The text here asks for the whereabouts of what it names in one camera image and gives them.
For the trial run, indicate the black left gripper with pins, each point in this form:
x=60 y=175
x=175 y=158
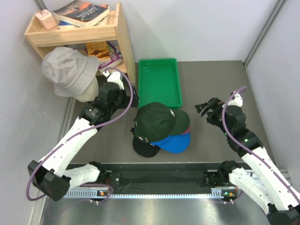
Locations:
x=135 y=98

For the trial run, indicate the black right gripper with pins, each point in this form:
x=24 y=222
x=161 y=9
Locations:
x=202 y=108

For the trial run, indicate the dark green cap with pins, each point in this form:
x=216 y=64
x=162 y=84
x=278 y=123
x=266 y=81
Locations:
x=155 y=121

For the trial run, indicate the blue cap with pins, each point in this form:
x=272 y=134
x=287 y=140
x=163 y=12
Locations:
x=175 y=143

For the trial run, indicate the black baseball cap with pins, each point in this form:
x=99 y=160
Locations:
x=145 y=149

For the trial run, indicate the grey bucket hat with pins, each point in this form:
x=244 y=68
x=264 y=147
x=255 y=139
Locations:
x=70 y=71

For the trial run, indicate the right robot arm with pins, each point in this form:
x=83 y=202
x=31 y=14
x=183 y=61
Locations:
x=271 y=191

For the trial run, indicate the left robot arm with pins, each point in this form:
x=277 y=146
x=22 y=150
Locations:
x=51 y=175

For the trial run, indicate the blue book under stack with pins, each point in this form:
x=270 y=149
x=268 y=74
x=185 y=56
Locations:
x=64 y=25

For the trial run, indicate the beige mannequin head stand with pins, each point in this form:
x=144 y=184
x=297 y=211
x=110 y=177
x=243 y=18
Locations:
x=90 y=93

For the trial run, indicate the green plastic bin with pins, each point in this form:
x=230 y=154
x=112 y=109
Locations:
x=159 y=81

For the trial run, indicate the purple cover book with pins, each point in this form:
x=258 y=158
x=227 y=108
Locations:
x=115 y=58

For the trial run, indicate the orange cover book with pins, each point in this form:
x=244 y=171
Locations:
x=99 y=50

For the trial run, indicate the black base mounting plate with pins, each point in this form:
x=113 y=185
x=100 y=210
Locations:
x=120 y=175

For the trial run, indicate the dark cover paperback book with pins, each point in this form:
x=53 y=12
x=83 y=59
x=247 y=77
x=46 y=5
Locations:
x=82 y=14

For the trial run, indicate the wooden shelf unit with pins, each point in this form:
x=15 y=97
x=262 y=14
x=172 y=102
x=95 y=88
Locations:
x=43 y=41

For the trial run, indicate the pink power adapter cube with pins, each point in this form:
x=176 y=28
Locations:
x=46 y=19

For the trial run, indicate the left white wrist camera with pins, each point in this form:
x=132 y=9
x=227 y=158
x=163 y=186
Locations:
x=114 y=77

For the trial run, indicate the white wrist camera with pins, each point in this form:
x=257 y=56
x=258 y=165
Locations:
x=114 y=77
x=236 y=100

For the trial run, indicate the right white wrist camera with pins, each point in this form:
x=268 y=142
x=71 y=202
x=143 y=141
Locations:
x=236 y=100

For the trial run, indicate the aluminium rail with cable duct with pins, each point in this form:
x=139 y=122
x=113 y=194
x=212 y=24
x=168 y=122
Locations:
x=102 y=191

